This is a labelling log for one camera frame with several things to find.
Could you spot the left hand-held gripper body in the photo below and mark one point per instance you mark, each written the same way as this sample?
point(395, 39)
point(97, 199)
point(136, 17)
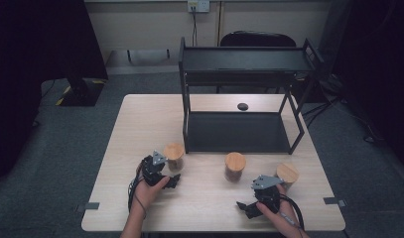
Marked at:
point(150, 172)

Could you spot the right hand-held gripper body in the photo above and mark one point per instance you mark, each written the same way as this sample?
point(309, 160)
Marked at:
point(268, 196)

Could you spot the person's left hand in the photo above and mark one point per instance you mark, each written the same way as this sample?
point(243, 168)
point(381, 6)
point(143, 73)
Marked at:
point(146, 195)

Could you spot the person's right hand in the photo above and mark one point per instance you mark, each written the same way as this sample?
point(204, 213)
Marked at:
point(284, 216)

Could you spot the glass jar with wooden lid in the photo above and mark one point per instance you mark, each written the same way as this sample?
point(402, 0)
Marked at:
point(235, 162)
point(288, 172)
point(173, 152)

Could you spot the grey tape strip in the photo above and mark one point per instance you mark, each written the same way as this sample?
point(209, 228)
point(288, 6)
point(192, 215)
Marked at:
point(333, 201)
point(88, 206)

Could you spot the black two-tier metal shelf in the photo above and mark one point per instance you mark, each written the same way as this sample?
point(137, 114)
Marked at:
point(236, 132)

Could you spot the black round table grommet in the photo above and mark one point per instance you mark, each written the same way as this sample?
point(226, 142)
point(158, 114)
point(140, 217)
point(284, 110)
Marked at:
point(242, 106)

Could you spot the black stand base yellow tape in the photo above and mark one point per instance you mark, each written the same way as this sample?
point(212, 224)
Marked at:
point(82, 92)

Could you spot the black curtain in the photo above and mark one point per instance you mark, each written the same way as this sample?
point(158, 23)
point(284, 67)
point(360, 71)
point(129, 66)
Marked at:
point(34, 66)

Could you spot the black chair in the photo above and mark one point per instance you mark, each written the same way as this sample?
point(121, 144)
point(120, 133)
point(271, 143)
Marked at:
point(257, 39)

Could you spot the dark curtain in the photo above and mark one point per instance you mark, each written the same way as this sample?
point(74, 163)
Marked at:
point(378, 66)

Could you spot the white wall pipe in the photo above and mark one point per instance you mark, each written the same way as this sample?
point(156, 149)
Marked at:
point(220, 23)

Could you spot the white wall socket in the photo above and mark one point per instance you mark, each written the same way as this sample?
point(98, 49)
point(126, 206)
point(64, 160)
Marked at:
point(198, 5)

